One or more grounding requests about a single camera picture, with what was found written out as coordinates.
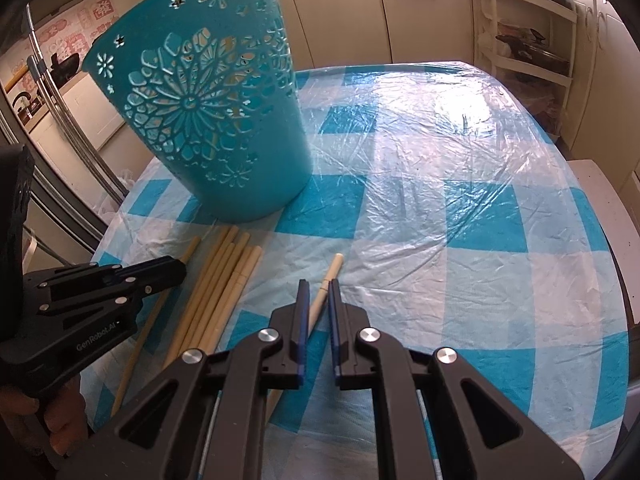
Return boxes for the cream cabinet doors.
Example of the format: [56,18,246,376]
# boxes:
[272,0,478,73]

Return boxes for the white shelf rack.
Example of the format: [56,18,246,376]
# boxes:
[472,0,578,148]

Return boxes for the blue white checkered tablecloth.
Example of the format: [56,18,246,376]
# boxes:
[80,60,630,480]

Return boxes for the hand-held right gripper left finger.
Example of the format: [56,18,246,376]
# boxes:
[57,279,311,480]

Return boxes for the white plastic bag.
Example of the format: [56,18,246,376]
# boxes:
[100,170,136,221]

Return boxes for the stainless steel refrigerator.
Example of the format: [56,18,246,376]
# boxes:
[0,0,133,266]

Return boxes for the teal perforated plastic basket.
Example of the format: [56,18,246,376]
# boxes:
[81,0,314,223]

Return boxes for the person's left hand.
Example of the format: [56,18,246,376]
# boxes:
[0,375,90,457]

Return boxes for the cream side cabinet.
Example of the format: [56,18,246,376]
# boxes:
[570,0,640,161]

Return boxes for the white stool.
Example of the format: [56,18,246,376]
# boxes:
[567,159,640,261]

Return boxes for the dark cooking pot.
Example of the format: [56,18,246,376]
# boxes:
[495,30,571,76]

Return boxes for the pink wall stickers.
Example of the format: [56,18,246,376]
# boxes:
[37,0,121,61]

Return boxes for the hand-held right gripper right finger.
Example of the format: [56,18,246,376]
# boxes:
[327,277,586,480]

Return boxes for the tan wooden chopstick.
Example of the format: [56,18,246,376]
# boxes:
[110,236,202,417]

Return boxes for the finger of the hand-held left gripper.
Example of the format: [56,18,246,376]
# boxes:
[37,256,187,318]
[22,262,125,290]

